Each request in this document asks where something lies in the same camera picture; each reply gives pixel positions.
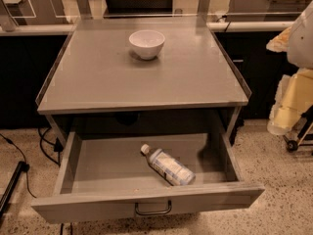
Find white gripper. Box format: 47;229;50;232
266;27;313;135

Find blue plastic water bottle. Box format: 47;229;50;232
141;144;196;186

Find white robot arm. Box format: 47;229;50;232
266;2;313;135

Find grey counter cabinet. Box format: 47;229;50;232
37;16;250;142

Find grey open drawer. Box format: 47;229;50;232
31;132;264;223

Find wheeled cart base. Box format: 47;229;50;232
283;117;313;153

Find white ceramic bowl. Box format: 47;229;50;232
129;29;165;60

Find dark chair back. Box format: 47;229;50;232
104;0;173;18

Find black floor bar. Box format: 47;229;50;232
0;161;28;218

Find metal drawer handle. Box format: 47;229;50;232
134;201;172;216

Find black power cable cluster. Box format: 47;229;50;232
37;127;64;166

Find black floor cable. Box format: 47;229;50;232
0;133;37;199

